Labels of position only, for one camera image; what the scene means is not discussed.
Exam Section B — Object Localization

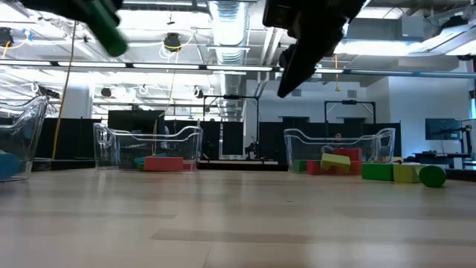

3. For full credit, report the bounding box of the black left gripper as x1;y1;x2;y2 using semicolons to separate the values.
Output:
20;0;124;24

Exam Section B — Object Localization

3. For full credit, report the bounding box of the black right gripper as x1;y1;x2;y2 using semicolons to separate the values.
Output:
262;0;367;98

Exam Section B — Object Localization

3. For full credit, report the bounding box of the green wooden cylinder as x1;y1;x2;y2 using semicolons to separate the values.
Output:
87;0;129;58
418;165;447;188

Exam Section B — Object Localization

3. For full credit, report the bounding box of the red wooden plank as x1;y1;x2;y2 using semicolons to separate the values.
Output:
144;156;185;172

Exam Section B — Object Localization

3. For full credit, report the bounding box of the blue wooden cylinder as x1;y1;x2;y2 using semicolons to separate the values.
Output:
0;153;22;180

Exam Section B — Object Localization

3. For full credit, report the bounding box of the clear plastic bin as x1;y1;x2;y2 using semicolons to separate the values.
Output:
0;95;50;183
92;122;205;171
283;127;396;174

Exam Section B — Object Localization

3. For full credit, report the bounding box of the long ceiling light bar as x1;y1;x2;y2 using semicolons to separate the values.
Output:
0;59;476;80

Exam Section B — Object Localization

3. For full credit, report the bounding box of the small background robot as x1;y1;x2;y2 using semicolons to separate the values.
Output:
244;140;262;160

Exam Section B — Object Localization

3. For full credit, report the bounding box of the black ceiling box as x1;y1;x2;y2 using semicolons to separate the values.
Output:
0;26;14;48

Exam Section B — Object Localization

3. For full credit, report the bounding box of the black display panel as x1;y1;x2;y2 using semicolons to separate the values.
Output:
107;109;166;133

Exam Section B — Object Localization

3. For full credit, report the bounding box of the light green wooden block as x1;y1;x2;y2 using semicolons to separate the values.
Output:
393;164;423;183

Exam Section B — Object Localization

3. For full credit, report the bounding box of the background desk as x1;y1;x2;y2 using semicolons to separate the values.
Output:
412;150;472;168

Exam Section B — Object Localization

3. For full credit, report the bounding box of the black monitor stand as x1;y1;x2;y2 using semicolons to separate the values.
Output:
460;124;474;154

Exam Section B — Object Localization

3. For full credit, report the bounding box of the yellow hanging cord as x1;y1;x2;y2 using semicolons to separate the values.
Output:
333;55;341;92

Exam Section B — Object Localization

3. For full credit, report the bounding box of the black gantry frame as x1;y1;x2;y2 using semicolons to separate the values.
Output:
324;99;376;124
202;95;260;159

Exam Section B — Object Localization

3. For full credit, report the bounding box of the round silver air duct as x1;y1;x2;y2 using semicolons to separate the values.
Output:
207;0;249;67

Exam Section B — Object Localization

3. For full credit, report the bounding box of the slanted silver air duct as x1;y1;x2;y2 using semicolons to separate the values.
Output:
297;0;373;68

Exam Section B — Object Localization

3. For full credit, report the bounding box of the black ceiling cable reel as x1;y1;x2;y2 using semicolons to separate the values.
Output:
163;32;182;52

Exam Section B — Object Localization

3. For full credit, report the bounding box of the black partition wall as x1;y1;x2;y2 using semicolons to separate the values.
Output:
258;115;402;165
163;119;245;161

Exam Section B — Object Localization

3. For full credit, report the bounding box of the dark wall screen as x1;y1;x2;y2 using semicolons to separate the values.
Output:
425;118;462;141

